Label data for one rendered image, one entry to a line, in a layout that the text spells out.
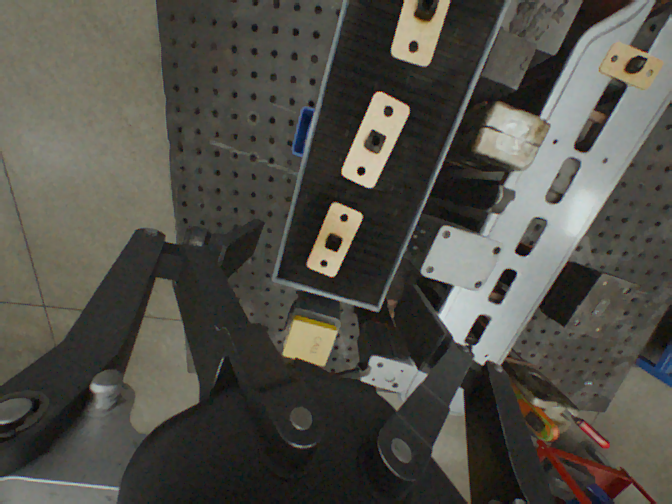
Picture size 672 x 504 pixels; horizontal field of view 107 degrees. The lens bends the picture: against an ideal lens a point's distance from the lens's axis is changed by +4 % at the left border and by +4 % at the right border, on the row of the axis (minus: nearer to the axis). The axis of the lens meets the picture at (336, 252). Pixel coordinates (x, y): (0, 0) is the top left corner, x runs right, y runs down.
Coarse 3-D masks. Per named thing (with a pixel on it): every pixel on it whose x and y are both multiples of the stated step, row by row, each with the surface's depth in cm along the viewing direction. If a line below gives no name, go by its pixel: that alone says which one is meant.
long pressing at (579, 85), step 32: (640, 0) 34; (608, 32) 35; (576, 64) 36; (544, 96) 39; (576, 96) 38; (640, 96) 38; (576, 128) 39; (608, 128) 39; (640, 128) 39; (544, 160) 41; (576, 160) 41; (608, 160) 41; (544, 192) 42; (576, 192) 42; (608, 192) 42; (480, 224) 45; (512, 224) 44; (576, 224) 44; (512, 256) 46; (544, 256) 46; (448, 288) 49; (512, 288) 48; (544, 288) 48; (448, 320) 50; (512, 320) 50; (480, 352) 52; (416, 384) 55
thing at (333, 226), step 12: (336, 204) 27; (336, 216) 27; (348, 216) 27; (360, 216) 27; (324, 228) 28; (336, 228) 28; (348, 228) 28; (324, 240) 28; (336, 240) 27; (348, 240) 28; (312, 252) 29; (324, 252) 29; (336, 252) 28; (312, 264) 29; (336, 264) 29
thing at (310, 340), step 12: (300, 324) 32; (312, 324) 32; (324, 324) 33; (288, 336) 33; (300, 336) 33; (312, 336) 33; (324, 336) 33; (288, 348) 33; (300, 348) 33; (312, 348) 33; (324, 348) 33; (312, 360) 34; (324, 360) 34
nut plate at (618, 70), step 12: (612, 48) 36; (624, 48) 36; (624, 60) 36; (636, 60) 35; (648, 60) 36; (660, 60) 36; (600, 72) 37; (612, 72) 37; (624, 72) 37; (636, 72) 36; (636, 84) 37; (648, 84) 37
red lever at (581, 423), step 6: (570, 414) 53; (576, 420) 53; (582, 420) 52; (582, 426) 52; (588, 426) 51; (588, 432) 51; (594, 432) 51; (594, 438) 51; (600, 438) 50; (600, 444) 50; (606, 444) 50
